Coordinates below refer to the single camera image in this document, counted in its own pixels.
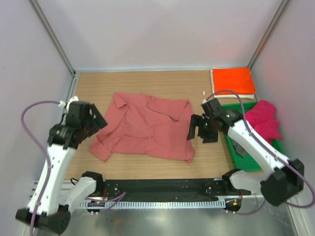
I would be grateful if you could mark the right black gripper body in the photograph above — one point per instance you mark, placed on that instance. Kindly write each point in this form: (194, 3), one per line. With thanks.
(207, 125)

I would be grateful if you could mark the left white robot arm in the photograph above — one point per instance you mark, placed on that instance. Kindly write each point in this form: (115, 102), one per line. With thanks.
(47, 209)

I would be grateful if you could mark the salmon pink t shirt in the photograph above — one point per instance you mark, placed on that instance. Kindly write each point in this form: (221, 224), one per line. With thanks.
(145, 124)

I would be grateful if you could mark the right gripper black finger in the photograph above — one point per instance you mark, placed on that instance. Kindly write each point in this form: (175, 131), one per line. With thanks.
(209, 137)
(194, 123)

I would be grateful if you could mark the slotted cable duct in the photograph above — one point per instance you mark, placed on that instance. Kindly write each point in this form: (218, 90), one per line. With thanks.
(168, 205)

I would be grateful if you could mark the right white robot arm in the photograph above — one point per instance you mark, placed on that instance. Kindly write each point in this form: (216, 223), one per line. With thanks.
(281, 178)

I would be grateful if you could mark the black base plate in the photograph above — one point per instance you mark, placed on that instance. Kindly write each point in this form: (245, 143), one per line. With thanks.
(168, 190)

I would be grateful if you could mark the green plastic bin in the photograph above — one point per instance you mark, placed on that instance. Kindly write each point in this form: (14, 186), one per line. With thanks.
(248, 164)

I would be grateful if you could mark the magenta t shirt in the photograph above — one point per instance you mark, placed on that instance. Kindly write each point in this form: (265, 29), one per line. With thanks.
(262, 118)

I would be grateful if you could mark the grey t shirt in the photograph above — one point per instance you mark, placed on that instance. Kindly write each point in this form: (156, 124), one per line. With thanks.
(239, 149)

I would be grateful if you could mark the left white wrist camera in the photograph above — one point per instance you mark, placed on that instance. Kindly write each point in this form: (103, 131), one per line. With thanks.
(65, 104)

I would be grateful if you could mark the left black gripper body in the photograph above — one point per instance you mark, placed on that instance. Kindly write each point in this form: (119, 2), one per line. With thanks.
(87, 125)

